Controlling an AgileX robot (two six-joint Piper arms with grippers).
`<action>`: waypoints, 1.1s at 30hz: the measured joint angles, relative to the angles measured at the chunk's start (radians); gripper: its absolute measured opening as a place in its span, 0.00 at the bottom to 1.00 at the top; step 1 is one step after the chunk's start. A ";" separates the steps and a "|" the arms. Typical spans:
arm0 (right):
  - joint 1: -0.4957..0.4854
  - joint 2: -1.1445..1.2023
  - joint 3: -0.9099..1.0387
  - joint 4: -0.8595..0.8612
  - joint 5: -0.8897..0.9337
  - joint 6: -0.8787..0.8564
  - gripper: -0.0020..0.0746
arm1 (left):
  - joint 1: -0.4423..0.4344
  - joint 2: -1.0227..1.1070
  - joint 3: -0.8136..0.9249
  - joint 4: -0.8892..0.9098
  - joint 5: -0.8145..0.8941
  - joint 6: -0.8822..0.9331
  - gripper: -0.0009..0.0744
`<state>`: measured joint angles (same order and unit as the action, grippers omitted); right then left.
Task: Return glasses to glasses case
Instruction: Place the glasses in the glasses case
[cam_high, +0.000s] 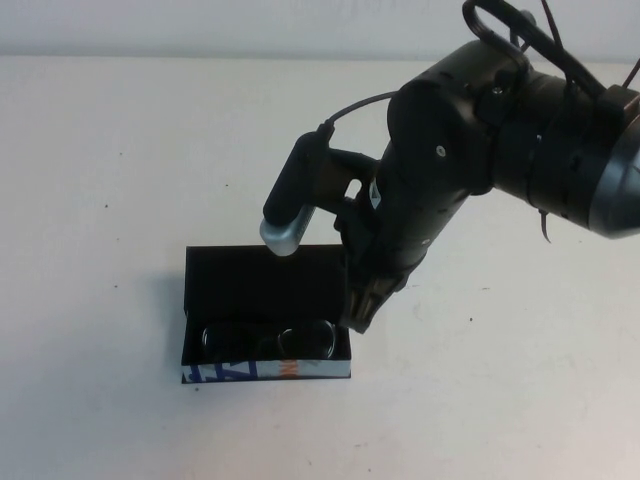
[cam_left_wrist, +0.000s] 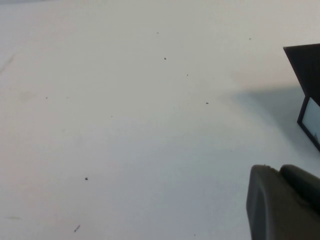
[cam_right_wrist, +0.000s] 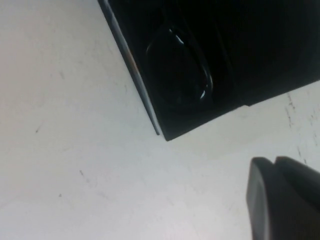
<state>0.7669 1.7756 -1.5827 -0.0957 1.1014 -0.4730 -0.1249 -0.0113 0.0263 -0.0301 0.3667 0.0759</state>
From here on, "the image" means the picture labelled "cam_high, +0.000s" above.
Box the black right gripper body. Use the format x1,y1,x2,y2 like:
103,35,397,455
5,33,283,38
333,189,427,304

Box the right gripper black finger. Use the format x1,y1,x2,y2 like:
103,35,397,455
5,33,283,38
341,292,370,332
363,282,395,335

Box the black framed glasses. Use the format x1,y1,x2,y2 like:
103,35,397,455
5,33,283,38
199,319,337,362

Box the black printed glasses case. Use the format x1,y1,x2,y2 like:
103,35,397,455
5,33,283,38
178,244,355,385

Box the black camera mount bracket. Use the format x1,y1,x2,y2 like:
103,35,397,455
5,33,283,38
319,148,382,212

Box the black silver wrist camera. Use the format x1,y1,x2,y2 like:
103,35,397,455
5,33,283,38
258,127,335,258

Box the thin black camera cable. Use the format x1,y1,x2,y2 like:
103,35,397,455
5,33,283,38
323,91,401,132

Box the thick black looped cable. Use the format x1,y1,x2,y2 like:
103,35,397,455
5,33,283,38
461,0,533,70

